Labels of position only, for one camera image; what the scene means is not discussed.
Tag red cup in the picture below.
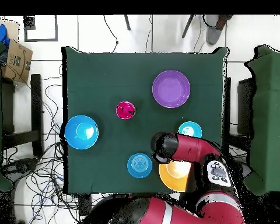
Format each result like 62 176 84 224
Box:
115 100 136 120

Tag small light blue ribbed bowl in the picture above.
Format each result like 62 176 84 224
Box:
177 121 203 138

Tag large orange bowl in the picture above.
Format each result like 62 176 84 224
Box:
158 160 193 193

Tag large blue bowl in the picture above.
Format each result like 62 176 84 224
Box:
64 115 99 150

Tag medium blue bowl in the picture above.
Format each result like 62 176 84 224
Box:
127 152 153 179

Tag wide purple bowl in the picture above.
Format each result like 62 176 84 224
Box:
152 70 191 109

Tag dark green table cloth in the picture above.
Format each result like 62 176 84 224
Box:
61 46 229 194

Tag black tripod stand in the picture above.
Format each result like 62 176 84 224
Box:
181 14 195 39

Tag person's foot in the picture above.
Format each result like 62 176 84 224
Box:
202 15 234 46

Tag printed cardboard box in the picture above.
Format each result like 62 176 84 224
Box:
2 39 34 84

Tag plain cardboard box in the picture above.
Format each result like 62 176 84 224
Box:
0 18 20 43

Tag blue bag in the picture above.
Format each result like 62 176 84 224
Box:
0 23 11 48

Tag black bench frame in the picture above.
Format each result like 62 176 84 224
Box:
1 73 44 157

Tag black pedestal foot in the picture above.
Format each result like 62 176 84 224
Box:
2 157 39 183

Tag black square floor frame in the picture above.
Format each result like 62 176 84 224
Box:
23 15 59 43

